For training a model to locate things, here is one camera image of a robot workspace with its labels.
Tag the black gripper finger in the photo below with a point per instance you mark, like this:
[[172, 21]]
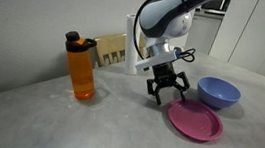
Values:
[[183, 86], [153, 88]]

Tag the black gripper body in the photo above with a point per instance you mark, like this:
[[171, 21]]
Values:
[[165, 75]]

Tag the pink plastic plate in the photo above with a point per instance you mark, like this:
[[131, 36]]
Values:
[[196, 120]]

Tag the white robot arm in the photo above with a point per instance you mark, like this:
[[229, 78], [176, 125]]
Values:
[[166, 14]]

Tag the blue bowl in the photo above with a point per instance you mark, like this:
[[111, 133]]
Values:
[[217, 90]]

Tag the white paper towel roll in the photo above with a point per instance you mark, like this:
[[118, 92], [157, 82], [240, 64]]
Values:
[[129, 50]]

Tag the grey counter cabinet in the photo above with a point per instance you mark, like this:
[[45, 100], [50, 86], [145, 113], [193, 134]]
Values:
[[206, 32]]

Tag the wooden chair curved backrest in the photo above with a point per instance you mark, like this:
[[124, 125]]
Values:
[[108, 46]]

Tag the orange water bottle black cap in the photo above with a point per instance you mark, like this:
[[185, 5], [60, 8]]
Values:
[[80, 74]]

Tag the white tall cabinet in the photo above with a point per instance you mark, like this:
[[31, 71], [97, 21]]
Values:
[[250, 37]]

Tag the microwave oven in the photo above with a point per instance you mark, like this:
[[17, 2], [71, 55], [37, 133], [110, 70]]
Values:
[[219, 5]]

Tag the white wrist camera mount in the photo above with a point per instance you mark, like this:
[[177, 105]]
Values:
[[154, 61]]

